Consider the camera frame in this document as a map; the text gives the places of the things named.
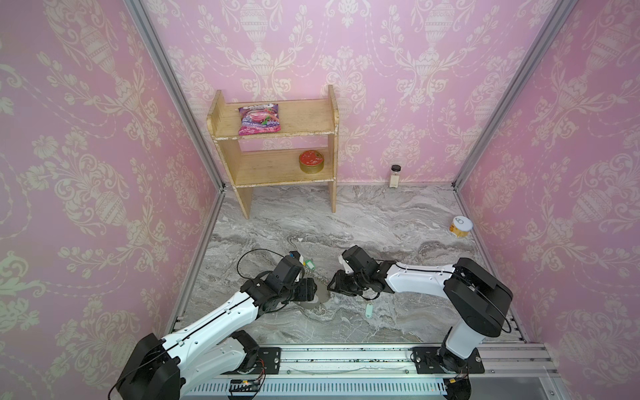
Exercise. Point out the aluminium corner post left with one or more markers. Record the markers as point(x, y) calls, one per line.
point(162, 63)

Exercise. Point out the aluminium corner post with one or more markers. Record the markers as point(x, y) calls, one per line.
point(162, 63)
point(533, 57)

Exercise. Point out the orange fruit can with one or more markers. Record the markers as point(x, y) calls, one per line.
point(461, 226)

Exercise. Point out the mint green key tag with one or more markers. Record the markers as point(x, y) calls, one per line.
point(369, 310)

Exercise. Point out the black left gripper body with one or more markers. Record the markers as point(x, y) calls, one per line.
point(305, 290)

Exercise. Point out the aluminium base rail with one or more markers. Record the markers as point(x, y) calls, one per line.
point(489, 360)

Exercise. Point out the aluminium corner post right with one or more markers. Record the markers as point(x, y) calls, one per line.
point(533, 57)

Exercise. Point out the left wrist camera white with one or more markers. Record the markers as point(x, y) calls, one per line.
point(291, 267)

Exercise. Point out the wooden two-tier shelf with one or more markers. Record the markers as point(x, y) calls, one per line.
point(276, 167)

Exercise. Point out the red gold round tin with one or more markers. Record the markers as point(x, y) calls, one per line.
point(311, 161)

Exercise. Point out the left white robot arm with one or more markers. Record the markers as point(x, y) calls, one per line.
point(170, 367)

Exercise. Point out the spice jar black lid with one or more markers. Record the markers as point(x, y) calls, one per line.
point(395, 176)

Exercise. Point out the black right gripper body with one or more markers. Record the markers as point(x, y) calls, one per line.
point(344, 282)

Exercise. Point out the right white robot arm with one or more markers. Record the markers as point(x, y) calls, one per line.
point(480, 299)

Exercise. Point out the pink snack bag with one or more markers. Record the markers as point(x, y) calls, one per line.
point(259, 119)

